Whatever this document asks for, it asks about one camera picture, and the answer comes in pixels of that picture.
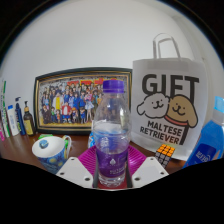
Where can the colourful puzzle cube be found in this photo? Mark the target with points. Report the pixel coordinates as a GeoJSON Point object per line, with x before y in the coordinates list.
{"type": "Point", "coordinates": [165, 155]}

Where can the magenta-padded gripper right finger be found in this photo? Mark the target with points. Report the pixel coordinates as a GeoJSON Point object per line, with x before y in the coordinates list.
{"type": "Point", "coordinates": [150, 170]}

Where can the green white shuttlecock tube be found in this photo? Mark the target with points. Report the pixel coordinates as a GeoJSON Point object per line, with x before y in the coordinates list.
{"type": "Point", "coordinates": [4, 113]}

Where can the white printed paper gift bag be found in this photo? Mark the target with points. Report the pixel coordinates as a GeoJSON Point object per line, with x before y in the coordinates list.
{"type": "Point", "coordinates": [166, 110]}

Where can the flat round red coaster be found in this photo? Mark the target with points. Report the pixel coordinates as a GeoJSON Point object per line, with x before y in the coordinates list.
{"type": "Point", "coordinates": [94, 187]}

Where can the clear purple-capped water bottle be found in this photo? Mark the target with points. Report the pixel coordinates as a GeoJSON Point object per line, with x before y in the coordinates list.
{"type": "Point", "coordinates": [111, 133]}

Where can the framed group picture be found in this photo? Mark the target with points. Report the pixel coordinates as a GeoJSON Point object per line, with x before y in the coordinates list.
{"type": "Point", "coordinates": [66, 100]}

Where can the white bottle with blue cap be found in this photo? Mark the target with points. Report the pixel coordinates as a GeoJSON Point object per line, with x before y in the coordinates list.
{"type": "Point", "coordinates": [12, 121]}

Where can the amber pump bottle yellow label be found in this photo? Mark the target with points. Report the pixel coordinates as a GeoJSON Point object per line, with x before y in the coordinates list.
{"type": "Point", "coordinates": [29, 123]}

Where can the blue detergent bottle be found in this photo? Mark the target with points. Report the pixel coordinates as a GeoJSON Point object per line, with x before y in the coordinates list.
{"type": "Point", "coordinates": [208, 143]}

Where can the dark blue pump bottle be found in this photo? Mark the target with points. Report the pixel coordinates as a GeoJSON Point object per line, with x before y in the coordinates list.
{"type": "Point", "coordinates": [20, 118]}

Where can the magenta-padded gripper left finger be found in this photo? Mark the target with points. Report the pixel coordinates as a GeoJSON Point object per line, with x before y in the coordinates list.
{"type": "Point", "coordinates": [74, 170]}

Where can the blue patterned mug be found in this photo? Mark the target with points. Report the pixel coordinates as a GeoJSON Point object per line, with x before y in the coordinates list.
{"type": "Point", "coordinates": [51, 156]}

